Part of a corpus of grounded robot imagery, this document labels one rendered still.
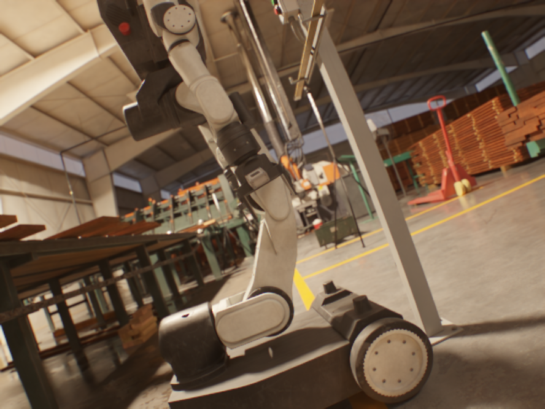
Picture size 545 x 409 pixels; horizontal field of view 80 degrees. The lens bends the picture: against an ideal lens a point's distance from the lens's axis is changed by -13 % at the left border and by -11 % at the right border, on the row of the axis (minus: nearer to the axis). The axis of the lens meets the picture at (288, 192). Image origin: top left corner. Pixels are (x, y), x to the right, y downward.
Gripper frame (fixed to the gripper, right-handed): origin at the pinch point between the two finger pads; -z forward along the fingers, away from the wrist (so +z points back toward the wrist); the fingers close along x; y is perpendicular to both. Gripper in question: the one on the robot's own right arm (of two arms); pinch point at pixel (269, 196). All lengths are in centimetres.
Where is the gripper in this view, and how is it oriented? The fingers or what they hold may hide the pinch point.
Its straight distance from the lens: 87.1
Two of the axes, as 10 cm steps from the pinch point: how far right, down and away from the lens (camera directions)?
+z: -5.3, -8.5, 0.3
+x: 8.4, -5.1, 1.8
